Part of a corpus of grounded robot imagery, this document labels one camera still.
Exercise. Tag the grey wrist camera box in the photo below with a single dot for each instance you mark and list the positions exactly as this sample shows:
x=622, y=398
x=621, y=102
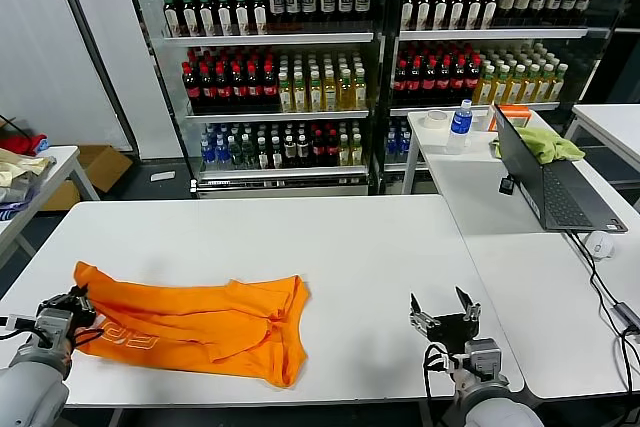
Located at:
x=52, y=327
x=482, y=356

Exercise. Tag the green tint clear bottle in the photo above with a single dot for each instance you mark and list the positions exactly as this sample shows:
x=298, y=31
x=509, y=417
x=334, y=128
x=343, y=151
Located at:
x=248, y=153
x=235, y=153

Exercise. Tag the dark grey open laptop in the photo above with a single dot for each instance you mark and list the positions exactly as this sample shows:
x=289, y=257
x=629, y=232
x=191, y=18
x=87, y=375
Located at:
x=565, y=197

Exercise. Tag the beige cloth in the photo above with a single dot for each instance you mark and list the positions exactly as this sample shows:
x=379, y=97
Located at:
x=20, y=164

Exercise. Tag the red cloth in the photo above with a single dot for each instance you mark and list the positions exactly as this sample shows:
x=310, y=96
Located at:
x=25, y=143

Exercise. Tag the red cap cola bottle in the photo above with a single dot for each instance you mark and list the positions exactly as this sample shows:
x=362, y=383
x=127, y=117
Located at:
x=239, y=88
x=190, y=89
x=443, y=78
x=318, y=149
x=207, y=89
x=223, y=89
x=331, y=149
x=429, y=79
x=270, y=88
x=401, y=79
x=254, y=88
x=414, y=79
x=457, y=78
x=472, y=77

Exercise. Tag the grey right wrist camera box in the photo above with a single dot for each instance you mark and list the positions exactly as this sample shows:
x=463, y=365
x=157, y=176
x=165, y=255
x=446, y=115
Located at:
x=482, y=356

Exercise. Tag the white table with clothes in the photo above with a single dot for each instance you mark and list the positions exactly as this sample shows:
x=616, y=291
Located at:
x=87, y=187

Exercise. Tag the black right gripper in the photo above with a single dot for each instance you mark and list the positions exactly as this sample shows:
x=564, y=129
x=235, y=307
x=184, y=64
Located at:
x=452, y=329

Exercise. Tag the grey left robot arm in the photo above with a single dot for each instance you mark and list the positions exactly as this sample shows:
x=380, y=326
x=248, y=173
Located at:
x=30, y=387

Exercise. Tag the dark drink bottle beige label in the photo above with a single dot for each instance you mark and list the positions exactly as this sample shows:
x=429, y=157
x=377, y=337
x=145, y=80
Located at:
x=523, y=2
x=508, y=2

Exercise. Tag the small blue drink bottle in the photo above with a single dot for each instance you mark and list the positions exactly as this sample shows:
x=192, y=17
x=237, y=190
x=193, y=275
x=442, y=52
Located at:
x=404, y=143
x=221, y=154
x=207, y=154
x=392, y=143

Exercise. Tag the green crumpled cloth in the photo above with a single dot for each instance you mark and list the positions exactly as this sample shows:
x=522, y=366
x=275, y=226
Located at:
x=545, y=144

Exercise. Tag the brown cardboard box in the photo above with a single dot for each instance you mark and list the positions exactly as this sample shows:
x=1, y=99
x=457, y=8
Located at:
x=107, y=167

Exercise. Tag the blue label water bottle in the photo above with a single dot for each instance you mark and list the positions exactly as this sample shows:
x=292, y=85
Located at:
x=459, y=127

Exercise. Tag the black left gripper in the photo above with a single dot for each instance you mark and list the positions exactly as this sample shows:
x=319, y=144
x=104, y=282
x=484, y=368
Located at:
x=82, y=321

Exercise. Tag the black drinks display cooler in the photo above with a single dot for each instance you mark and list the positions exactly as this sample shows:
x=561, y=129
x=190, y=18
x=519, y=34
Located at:
x=495, y=33
x=270, y=38

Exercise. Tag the green cap brown tea bottle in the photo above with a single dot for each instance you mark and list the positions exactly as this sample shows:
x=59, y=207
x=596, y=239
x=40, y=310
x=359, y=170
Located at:
x=441, y=9
x=424, y=9
x=408, y=9
x=206, y=17
x=259, y=17
x=474, y=9
x=457, y=9
x=190, y=17
x=241, y=17
x=224, y=17
x=171, y=17
x=490, y=9

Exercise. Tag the white table with tape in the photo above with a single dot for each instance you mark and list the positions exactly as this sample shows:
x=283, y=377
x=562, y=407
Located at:
x=409, y=172

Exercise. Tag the white cap dark drink bottle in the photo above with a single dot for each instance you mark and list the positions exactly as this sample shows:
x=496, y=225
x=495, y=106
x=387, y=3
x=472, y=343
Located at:
x=303, y=151
x=290, y=152
x=263, y=153
x=276, y=153

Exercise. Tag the white tape roll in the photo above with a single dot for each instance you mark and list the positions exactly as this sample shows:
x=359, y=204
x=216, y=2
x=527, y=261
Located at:
x=428, y=122

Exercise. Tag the orange t-shirt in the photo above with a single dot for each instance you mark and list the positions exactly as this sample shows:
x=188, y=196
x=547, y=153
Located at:
x=200, y=327

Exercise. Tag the orange cardboard box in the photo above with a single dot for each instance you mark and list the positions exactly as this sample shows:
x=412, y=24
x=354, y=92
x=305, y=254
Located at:
x=517, y=117

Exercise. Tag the empty white table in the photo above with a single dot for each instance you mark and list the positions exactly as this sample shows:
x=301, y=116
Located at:
x=615, y=127

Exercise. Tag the white computer mouse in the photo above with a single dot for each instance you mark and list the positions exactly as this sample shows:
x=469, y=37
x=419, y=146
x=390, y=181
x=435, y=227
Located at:
x=600, y=245

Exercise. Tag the yellow tea bottle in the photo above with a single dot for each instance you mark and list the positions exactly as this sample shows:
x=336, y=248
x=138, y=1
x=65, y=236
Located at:
x=558, y=84
x=531, y=85
x=299, y=94
x=356, y=150
x=501, y=87
x=516, y=86
x=545, y=85
x=284, y=94
x=360, y=92
x=344, y=151
x=315, y=94
x=330, y=93
x=345, y=93
x=486, y=87

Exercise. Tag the blue striped cloth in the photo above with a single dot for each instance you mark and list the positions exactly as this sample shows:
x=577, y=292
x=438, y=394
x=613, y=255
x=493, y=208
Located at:
x=10, y=209

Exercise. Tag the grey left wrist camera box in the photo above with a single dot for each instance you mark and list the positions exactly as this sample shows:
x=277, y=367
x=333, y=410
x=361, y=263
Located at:
x=52, y=327

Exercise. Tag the grey cloth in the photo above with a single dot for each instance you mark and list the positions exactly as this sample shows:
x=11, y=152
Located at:
x=15, y=192

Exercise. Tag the black laptop dongle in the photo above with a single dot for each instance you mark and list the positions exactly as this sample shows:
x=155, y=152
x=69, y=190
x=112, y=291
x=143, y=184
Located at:
x=506, y=186

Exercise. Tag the white flat floor object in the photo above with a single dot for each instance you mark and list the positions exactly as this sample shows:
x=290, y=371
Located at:
x=163, y=176

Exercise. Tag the grey usb hub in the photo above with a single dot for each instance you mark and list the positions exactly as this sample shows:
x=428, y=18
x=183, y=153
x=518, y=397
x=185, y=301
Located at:
x=627, y=316

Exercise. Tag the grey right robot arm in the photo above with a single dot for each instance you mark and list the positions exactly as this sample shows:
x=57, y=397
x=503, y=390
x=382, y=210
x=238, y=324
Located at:
x=495, y=407

